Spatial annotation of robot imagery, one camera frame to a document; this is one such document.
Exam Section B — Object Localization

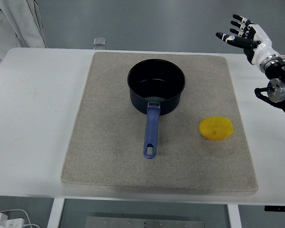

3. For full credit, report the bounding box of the white cable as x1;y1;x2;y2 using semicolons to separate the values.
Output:
0;208;40;228

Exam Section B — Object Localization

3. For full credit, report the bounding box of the grey metal plate with screws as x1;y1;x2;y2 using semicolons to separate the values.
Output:
85;216;207;228

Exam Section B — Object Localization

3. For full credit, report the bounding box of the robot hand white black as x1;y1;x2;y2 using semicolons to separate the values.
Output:
215;14;276;66

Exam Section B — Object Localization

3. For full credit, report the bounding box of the beige grey table mat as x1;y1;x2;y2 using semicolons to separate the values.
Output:
61;51;259;197

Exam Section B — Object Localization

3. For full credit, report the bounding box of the black table control panel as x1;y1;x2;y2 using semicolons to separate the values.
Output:
264;205;285;212

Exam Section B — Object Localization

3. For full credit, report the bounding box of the yellow potato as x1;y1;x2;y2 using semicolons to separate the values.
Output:
199;115;235;141

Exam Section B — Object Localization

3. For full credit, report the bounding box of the white power adapter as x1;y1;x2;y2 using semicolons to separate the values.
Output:
0;213;24;228

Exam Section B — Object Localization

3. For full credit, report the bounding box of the person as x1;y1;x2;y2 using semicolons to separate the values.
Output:
0;0;49;65

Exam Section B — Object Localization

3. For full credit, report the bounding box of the white table leg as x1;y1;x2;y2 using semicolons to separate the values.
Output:
47;198;65;228
227;203;242;228

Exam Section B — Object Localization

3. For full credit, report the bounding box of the blue pot with handle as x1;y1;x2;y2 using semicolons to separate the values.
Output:
127;58;187;160

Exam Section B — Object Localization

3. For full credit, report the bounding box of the small clear glass block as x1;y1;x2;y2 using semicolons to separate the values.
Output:
93;37;107;47

